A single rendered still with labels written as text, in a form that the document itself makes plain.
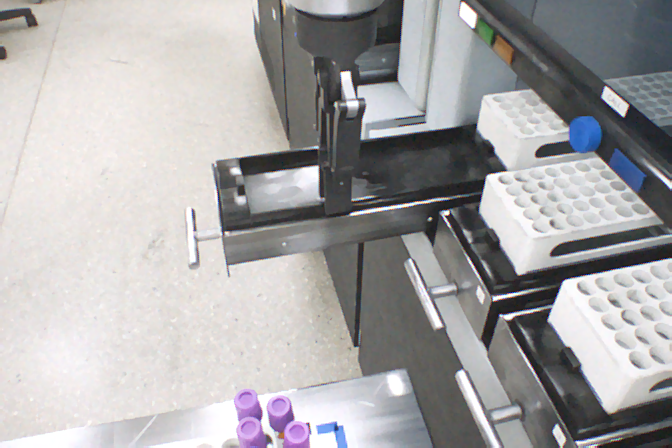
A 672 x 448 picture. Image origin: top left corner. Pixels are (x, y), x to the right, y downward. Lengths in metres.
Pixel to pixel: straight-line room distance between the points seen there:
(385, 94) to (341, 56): 0.50
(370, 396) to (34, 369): 1.25
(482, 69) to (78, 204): 1.55
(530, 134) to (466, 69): 0.13
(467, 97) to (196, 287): 1.09
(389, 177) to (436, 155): 0.08
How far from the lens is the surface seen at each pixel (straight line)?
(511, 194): 0.63
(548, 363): 0.54
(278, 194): 0.68
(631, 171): 0.48
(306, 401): 0.49
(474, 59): 0.77
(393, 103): 0.98
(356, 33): 0.51
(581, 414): 0.53
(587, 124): 0.50
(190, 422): 0.49
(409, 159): 0.74
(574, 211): 0.62
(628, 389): 0.51
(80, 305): 1.73
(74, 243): 1.91
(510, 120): 0.73
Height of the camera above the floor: 1.25
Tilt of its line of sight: 41 degrees down
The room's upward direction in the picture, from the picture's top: straight up
